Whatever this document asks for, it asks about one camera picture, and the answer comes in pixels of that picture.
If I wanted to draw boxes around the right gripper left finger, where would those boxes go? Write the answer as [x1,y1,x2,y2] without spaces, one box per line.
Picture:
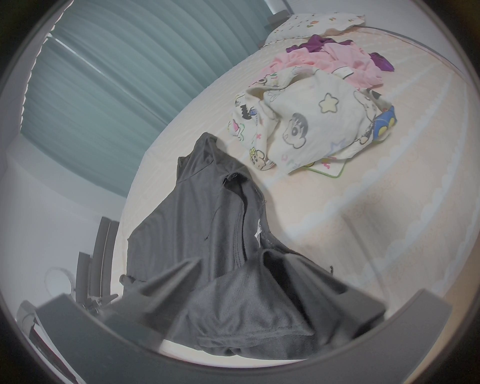
[103,258,203,338]

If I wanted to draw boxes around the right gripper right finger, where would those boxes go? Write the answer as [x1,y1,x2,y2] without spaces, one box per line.
[287,257,387,340]

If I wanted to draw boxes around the black T-shirt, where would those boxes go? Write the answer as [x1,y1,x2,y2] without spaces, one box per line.
[120,132,349,359]

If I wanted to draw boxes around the bed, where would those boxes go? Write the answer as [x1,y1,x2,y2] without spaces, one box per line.
[112,0,480,361]

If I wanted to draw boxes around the black chest of drawers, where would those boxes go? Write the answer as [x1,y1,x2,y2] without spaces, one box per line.
[75,217,120,301]

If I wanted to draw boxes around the blue-green curtain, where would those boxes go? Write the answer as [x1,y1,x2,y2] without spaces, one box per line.
[52,0,276,124]
[20,35,181,197]

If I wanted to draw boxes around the white printed pyjama garment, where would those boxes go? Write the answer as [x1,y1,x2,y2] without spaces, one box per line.
[229,67,397,179]

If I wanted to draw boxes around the pink garment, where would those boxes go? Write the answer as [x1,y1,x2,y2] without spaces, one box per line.
[261,41,383,89]

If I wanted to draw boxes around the purple garment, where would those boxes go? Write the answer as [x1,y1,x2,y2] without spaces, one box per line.
[286,34,395,73]

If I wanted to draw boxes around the white printed pillow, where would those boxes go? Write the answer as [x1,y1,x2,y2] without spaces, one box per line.
[264,12,365,47]

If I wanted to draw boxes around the grey bedside table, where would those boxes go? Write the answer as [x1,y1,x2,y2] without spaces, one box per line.
[268,11,291,31]

